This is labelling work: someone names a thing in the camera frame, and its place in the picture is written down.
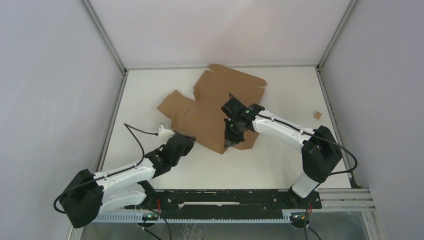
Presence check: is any brown cardboard box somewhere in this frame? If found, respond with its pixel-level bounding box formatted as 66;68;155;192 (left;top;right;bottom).
157;64;267;154

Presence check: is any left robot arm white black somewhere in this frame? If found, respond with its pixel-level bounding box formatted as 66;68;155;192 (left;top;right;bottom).
55;132;196;229

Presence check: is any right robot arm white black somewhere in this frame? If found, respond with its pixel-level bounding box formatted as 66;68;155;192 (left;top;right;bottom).
221;94;343;208

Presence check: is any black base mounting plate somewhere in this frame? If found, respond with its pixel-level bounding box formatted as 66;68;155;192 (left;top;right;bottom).
134;189;322;219

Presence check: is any small brown cardboard scrap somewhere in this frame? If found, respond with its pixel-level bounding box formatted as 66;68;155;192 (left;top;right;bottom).
313;111;322;120

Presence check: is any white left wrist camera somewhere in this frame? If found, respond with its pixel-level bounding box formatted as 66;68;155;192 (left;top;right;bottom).
157;124;175;142

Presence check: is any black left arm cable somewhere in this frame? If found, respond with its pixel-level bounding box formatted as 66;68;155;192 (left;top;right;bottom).
52;123;160;215

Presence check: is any white toothed cable duct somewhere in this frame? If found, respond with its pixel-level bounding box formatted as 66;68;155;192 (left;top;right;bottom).
92;212;292;224

